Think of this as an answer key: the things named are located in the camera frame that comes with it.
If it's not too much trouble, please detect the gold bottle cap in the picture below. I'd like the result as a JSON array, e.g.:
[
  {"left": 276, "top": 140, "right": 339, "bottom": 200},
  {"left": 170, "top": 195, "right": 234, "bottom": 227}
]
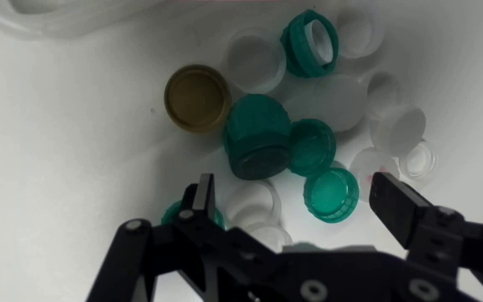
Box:
[{"left": 163, "top": 63, "right": 234, "bottom": 133}]

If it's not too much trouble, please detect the white bottle cap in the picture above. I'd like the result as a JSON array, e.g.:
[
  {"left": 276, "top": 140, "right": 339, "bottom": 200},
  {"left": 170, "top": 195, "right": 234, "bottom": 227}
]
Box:
[
  {"left": 286, "top": 73, "right": 370, "bottom": 133},
  {"left": 247, "top": 221, "right": 296, "bottom": 253},
  {"left": 222, "top": 179, "right": 284, "bottom": 224},
  {"left": 371, "top": 103, "right": 430, "bottom": 157},
  {"left": 222, "top": 31, "right": 289, "bottom": 95},
  {"left": 348, "top": 145, "right": 400, "bottom": 190}
]

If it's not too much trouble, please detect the green ring-shaped bottle cap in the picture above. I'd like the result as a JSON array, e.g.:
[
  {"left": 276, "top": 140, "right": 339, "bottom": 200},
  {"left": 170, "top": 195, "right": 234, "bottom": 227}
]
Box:
[{"left": 279, "top": 8, "right": 341, "bottom": 80}]

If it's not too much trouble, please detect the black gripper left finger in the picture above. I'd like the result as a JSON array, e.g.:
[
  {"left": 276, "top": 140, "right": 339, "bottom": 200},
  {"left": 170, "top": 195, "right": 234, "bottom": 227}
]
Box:
[{"left": 88, "top": 172, "right": 281, "bottom": 302}]

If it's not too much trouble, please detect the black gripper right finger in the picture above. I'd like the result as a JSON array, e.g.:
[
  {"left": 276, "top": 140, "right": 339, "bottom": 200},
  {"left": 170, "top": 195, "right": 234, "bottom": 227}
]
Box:
[{"left": 370, "top": 170, "right": 483, "bottom": 302}]

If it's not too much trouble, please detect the clear bottle cap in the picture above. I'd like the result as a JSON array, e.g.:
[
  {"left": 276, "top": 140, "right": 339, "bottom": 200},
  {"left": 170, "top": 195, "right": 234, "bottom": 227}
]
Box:
[
  {"left": 334, "top": 4, "right": 390, "bottom": 60},
  {"left": 398, "top": 138, "right": 440, "bottom": 180},
  {"left": 365, "top": 68, "right": 406, "bottom": 113}
]

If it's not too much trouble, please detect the large dark green cap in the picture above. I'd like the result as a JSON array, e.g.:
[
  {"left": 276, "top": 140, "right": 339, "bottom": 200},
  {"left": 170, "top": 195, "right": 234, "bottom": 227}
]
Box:
[{"left": 222, "top": 91, "right": 297, "bottom": 180}]

